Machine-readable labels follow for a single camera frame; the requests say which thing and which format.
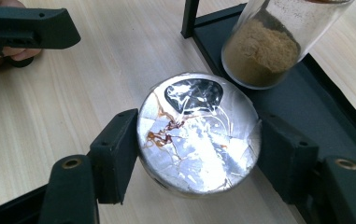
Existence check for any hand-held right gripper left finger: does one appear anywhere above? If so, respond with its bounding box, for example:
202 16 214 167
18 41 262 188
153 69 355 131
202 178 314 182
86 108 140 205

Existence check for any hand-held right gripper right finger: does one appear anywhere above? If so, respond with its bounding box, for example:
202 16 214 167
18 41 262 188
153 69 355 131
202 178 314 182
256 113 320 205

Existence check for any black metal two-tier rack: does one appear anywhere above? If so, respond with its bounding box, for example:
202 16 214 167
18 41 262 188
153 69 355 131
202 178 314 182
180 0 356 164

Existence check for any small silver-lid orange jar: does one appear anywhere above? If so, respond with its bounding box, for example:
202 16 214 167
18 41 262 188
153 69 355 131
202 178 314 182
135 72 263 199

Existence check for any tall white-lid powder jar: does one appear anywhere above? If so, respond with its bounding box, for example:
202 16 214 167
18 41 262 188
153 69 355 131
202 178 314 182
221 0 355 91

